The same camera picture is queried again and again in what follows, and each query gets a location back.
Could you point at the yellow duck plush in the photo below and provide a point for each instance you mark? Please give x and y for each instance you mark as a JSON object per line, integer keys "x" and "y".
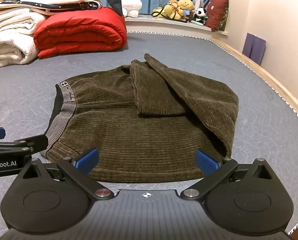
{"x": 167, "y": 11}

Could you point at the grey quilted bed mattress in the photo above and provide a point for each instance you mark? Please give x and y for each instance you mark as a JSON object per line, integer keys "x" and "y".
{"x": 188, "y": 50}

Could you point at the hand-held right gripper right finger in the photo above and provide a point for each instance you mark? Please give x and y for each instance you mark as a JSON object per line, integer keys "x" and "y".
{"x": 206, "y": 163}

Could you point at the panda plush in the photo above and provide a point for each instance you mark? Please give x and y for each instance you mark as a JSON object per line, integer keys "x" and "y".
{"x": 200, "y": 15}

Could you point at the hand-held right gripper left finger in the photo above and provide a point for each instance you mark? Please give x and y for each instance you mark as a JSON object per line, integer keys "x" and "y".
{"x": 87, "y": 161}

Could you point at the white folded blanket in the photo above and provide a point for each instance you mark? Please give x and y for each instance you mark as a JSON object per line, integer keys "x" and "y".
{"x": 16, "y": 20}
{"x": 9, "y": 47}

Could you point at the navy patterned blanket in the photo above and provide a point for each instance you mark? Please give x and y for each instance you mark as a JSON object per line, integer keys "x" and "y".
{"x": 39, "y": 5}

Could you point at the white mushroom plush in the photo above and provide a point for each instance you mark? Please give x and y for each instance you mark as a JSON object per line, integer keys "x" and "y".
{"x": 131, "y": 5}

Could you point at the red folded quilt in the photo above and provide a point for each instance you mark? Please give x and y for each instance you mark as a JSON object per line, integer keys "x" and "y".
{"x": 81, "y": 35}

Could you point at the red cushion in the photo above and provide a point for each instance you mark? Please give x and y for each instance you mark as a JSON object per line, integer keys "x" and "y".
{"x": 217, "y": 15}

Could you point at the white window sill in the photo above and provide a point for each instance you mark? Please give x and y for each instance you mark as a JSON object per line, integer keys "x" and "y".
{"x": 163, "y": 26}

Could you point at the wooden bed frame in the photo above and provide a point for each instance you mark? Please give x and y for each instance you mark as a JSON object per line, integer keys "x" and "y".
{"x": 276, "y": 80}

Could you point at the yellow smiley plush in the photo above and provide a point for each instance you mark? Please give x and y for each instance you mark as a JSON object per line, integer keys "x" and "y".
{"x": 186, "y": 4}

